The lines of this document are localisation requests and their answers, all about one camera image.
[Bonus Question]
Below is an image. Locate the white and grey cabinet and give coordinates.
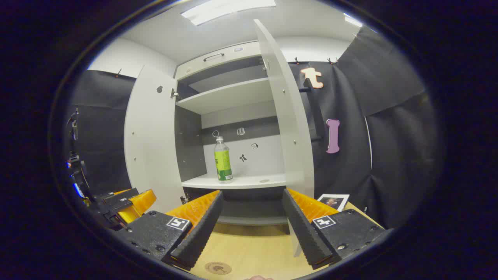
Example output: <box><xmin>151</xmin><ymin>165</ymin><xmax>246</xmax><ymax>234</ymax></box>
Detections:
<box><xmin>174</xmin><ymin>40</ymin><xmax>290</xmax><ymax>226</ymax></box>

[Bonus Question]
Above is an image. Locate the white portrait book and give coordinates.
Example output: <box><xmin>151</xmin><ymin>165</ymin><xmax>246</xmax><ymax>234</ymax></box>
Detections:
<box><xmin>317</xmin><ymin>194</ymin><xmax>350</xmax><ymax>212</ymax></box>

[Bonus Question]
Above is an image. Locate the white cabinet drawer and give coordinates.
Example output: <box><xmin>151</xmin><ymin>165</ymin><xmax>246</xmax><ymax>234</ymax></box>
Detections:
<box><xmin>175</xmin><ymin>41</ymin><xmax>262</xmax><ymax>80</ymax></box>

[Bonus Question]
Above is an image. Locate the green label plastic bottle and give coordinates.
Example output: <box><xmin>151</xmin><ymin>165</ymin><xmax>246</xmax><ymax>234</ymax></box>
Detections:
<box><xmin>214</xmin><ymin>136</ymin><xmax>233</xmax><ymax>181</ymax></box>

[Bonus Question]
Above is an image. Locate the rectangular ceiling light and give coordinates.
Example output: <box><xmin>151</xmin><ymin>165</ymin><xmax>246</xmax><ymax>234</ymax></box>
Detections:
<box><xmin>343</xmin><ymin>13</ymin><xmax>363</xmax><ymax>28</ymax></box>
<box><xmin>181</xmin><ymin>0</ymin><xmax>277</xmax><ymax>26</ymax></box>

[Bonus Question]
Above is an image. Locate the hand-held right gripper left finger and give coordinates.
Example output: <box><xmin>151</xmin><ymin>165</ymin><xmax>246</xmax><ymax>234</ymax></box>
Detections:
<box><xmin>116</xmin><ymin>189</ymin><xmax>224</xmax><ymax>271</ymax></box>

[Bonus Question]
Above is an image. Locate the white cabinet door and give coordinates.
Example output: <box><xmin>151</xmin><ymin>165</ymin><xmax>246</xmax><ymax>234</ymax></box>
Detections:
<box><xmin>254</xmin><ymin>19</ymin><xmax>315</xmax><ymax>257</ymax></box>
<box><xmin>124</xmin><ymin>65</ymin><xmax>186</xmax><ymax>214</ymax></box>

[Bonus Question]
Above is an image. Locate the white cabinet shelf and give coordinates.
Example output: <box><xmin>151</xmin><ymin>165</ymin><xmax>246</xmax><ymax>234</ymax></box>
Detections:
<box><xmin>176</xmin><ymin>77</ymin><xmax>275</xmax><ymax>115</ymax></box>
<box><xmin>181</xmin><ymin>173</ymin><xmax>288</xmax><ymax>190</ymax></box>

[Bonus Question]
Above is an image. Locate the dark metal stand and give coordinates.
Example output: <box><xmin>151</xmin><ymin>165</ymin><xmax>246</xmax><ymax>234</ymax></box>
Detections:
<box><xmin>66</xmin><ymin>108</ymin><xmax>81</xmax><ymax>156</ymax></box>

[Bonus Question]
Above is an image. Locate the black backdrop cloth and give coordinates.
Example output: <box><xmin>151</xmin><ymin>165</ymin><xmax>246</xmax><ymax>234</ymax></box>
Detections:
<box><xmin>64</xmin><ymin>25</ymin><xmax>440</xmax><ymax>230</ymax></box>

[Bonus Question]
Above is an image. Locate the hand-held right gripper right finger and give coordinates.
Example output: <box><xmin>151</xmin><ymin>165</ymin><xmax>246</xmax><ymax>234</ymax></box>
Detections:
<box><xmin>282</xmin><ymin>188</ymin><xmax>386</xmax><ymax>270</ymax></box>

